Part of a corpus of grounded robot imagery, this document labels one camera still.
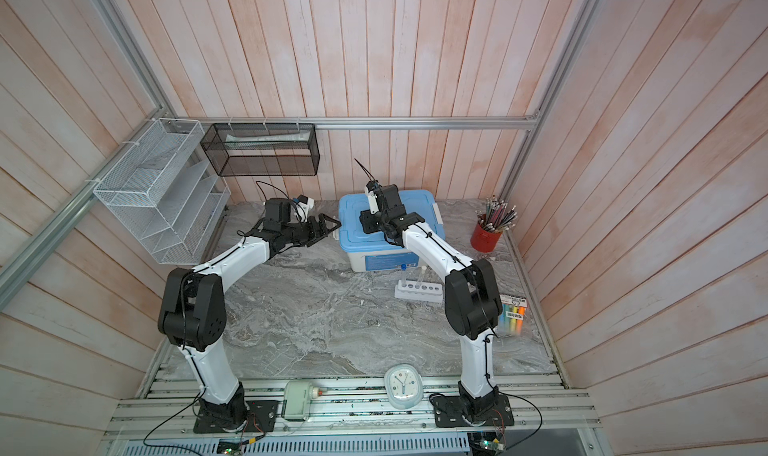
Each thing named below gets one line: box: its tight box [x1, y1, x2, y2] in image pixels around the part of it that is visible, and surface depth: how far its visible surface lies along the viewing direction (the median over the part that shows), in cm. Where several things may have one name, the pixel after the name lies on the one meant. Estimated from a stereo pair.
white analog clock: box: [384, 363, 423, 410], surface depth 78 cm
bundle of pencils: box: [475, 195, 518, 233], surface depth 100 cm
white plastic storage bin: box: [347, 249, 421, 272], surface depth 96 cm
